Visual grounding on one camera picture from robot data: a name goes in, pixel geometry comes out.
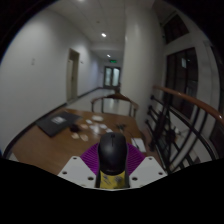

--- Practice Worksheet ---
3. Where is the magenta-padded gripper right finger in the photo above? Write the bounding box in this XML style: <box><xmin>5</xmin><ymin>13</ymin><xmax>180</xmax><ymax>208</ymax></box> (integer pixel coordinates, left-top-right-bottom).
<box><xmin>126</xmin><ymin>143</ymin><xmax>168</xmax><ymax>190</ymax></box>

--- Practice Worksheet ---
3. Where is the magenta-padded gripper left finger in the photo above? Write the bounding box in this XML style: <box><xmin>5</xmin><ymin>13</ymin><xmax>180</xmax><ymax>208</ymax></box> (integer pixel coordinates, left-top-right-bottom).
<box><xmin>57</xmin><ymin>142</ymin><xmax>101</xmax><ymax>190</ymax></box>

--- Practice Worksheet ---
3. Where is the black computer mouse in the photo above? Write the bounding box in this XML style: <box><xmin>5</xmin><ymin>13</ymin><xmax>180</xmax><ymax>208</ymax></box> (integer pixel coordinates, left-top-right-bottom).
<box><xmin>97</xmin><ymin>132</ymin><xmax>130</xmax><ymax>177</ymax></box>

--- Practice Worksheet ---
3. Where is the white notebook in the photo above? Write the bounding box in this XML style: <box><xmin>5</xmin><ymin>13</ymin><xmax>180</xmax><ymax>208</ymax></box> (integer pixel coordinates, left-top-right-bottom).
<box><xmin>131</xmin><ymin>137</ymin><xmax>148</xmax><ymax>154</ymax></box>

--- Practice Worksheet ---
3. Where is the small dark object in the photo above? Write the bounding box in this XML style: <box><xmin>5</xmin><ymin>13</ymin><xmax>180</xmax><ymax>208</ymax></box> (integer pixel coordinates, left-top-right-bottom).
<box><xmin>68</xmin><ymin>123</ymin><xmax>81</xmax><ymax>133</ymax></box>

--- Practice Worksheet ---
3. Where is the wooden chair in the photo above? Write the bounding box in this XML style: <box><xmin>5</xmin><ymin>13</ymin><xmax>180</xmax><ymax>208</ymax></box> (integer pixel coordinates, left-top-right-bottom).
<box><xmin>90</xmin><ymin>92</ymin><xmax>140</xmax><ymax>118</ymax></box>

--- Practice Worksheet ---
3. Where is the wooden-topped black metal railing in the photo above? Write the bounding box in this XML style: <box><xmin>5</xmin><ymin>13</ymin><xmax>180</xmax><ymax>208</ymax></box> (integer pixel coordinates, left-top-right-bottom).
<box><xmin>144</xmin><ymin>84</ymin><xmax>224</xmax><ymax>175</ymax></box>

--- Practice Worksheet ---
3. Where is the white side door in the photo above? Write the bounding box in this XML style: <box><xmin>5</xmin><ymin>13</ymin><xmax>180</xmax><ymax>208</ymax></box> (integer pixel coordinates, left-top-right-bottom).
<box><xmin>66</xmin><ymin>48</ymin><xmax>81</xmax><ymax>103</ymax></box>

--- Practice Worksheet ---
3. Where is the tall dark window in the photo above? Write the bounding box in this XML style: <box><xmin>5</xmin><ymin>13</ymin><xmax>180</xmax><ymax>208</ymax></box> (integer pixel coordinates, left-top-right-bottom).
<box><xmin>164</xmin><ymin>46</ymin><xmax>200</xmax><ymax>120</ymax></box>

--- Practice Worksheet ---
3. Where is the glass double door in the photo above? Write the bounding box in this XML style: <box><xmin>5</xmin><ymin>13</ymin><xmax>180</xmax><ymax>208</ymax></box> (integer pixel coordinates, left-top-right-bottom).
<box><xmin>102</xmin><ymin>65</ymin><xmax>122</xmax><ymax>89</ymax></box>

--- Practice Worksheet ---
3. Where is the small dark window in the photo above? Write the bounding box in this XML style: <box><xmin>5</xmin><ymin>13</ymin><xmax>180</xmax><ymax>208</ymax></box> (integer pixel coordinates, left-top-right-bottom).
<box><xmin>162</xmin><ymin>13</ymin><xmax>191</xmax><ymax>45</ymax></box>

